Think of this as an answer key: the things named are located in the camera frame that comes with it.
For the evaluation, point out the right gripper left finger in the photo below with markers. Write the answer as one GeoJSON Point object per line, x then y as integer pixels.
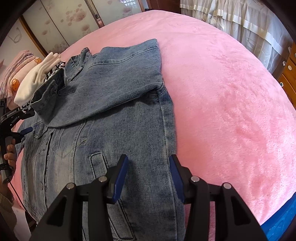
{"type": "Point", "coordinates": [63, 219]}

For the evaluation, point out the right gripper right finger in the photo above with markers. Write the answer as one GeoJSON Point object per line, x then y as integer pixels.
{"type": "Point", "coordinates": [233, 218]}

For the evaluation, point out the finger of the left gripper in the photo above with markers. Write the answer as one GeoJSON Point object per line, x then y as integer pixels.
{"type": "Point", "coordinates": [23, 132]}

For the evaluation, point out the blue denim jacket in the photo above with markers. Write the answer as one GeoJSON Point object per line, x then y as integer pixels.
{"type": "Point", "coordinates": [95, 109]}

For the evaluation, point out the person left hand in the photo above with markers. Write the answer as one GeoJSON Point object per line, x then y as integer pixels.
{"type": "Point", "coordinates": [11, 155]}

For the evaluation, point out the black white patterned garment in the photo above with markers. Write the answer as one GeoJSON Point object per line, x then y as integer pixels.
{"type": "Point", "coordinates": [52, 71]}

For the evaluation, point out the white folded garment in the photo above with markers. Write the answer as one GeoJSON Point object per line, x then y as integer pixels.
{"type": "Point", "coordinates": [50, 58]}

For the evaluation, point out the blue plastic stool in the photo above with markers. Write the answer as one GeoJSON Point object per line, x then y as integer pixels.
{"type": "Point", "coordinates": [281, 225]}

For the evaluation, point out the striped pink folded blanket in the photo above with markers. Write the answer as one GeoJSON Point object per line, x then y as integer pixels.
{"type": "Point", "coordinates": [22, 58]}

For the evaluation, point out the pink bear print quilt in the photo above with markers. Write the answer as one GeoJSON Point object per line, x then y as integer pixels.
{"type": "Point", "coordinates": [17, 76]}

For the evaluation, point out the pink plush bed cover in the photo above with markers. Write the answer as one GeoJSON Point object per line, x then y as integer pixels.
{"type": "Point", "coordinates": [233, 121]}

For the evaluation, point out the floral sliding wardrobe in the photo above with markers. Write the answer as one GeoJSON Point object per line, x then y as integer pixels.
{"type": "Point", "coordinates": [54, 25]}

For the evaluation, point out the wooden drawer chest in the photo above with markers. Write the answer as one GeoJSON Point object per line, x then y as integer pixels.
{"type": "Point", "coordinates": [287, 79]}

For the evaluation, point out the cream lace covered furniture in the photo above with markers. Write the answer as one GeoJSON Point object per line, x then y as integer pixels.
{"type": "Point", "coordinates": [251, 23]}

